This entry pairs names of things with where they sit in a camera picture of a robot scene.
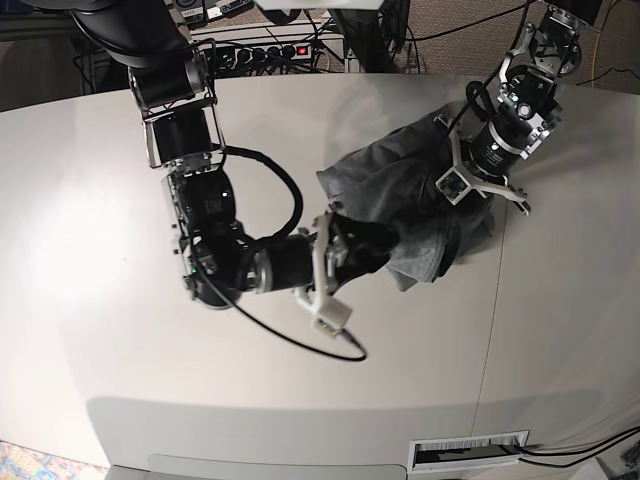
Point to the table cable grommet slot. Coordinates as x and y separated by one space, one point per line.
465 453

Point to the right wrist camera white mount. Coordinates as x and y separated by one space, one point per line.
328 253

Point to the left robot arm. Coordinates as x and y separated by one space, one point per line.
527 76

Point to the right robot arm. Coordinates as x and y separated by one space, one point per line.
172 78

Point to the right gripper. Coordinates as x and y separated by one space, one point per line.
355 248

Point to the black foot pedal middle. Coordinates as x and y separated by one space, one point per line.
193 11

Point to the black power strip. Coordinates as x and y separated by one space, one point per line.
235 55

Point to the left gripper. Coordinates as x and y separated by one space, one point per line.
465 176

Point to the grey T-shirt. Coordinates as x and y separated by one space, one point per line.
391 181

